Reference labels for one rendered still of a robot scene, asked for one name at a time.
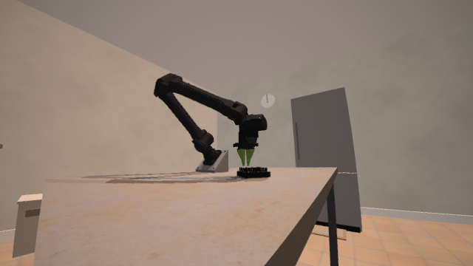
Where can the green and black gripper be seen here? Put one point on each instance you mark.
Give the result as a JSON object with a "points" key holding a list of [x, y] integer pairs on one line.
{"points": [[249, 150]]}

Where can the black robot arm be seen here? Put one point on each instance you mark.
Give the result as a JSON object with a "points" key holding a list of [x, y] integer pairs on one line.
{"points": [[169, 84]]}

